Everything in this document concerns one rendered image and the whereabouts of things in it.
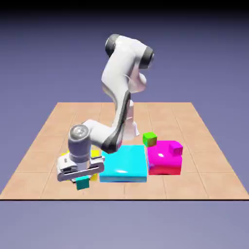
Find small magenta cube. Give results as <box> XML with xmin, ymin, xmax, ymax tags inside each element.
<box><xmin>168</xmin><ymin>143</ymin><xmax>184</xmax><ymax>157</ymax></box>

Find large magenta box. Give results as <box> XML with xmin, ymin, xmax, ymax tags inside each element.
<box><xmin>147</xmin><ymin>140</ymin><xmax>183</xmax><ymax>176</ymax></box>

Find small teal cube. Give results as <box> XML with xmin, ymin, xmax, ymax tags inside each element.
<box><xmin>75</xmin><ymin>176</ymin><xmax>90</xmax><ymax>191</ymax></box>

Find large yellow box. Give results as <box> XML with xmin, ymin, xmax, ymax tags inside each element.
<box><xmin>61</xmin><ymin>149</ymin><xmax>101</xmax><ymax>182</ymax></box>

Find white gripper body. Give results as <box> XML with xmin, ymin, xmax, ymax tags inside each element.
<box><xmin>56</xmin><ymin>160</ymin><xmax>106</xmax><ymax>183</ymax></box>

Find large cyan box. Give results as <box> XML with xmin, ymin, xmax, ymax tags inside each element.
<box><xmin>99</xmin><ymin>144</ymin><xmax>147</xmax><ymax>183</ymax></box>

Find small green cube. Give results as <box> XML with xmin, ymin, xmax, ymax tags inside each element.
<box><xmin>142</xmin><ymin>131</ymin><xmax>158</xmax><ymax>148</ymax></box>

